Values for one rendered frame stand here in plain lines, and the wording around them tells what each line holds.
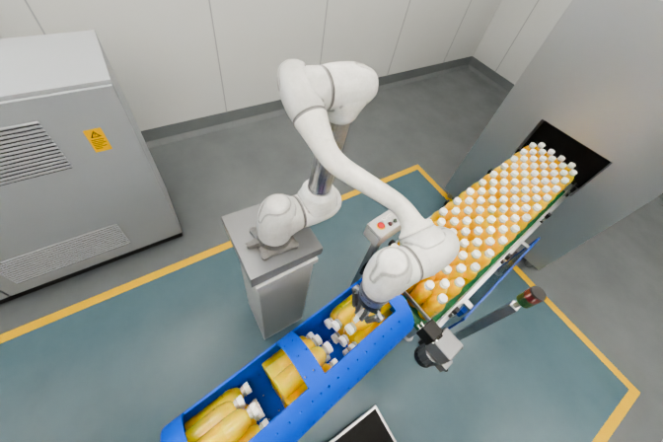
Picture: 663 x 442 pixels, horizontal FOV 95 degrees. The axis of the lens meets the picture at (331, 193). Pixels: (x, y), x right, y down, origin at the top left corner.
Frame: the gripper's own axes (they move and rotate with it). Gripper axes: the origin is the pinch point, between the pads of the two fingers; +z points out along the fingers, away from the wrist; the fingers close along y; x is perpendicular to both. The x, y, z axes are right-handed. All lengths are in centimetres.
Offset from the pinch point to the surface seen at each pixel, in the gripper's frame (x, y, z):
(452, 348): 44, 33, 48
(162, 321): -67, -94, 131
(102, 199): -61, -150, 58
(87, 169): -58, -149, 32
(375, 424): 10, 40, 119
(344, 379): -12.5, 10.9, 14.2
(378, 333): 5.7, 7.6, 11.5
